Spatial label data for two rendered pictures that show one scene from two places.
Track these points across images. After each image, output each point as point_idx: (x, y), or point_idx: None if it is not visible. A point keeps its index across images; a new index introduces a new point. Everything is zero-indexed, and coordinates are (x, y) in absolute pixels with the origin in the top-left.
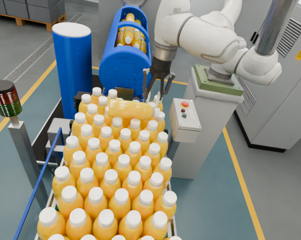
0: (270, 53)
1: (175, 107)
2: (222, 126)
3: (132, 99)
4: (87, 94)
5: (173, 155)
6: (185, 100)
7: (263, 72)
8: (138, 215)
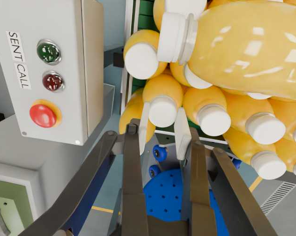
0: None
1: (78, 102)
2: (9, 119)
3: (170, 165)
4: None
5: (105, 46)
6: (44, 133)
7: None
8: None
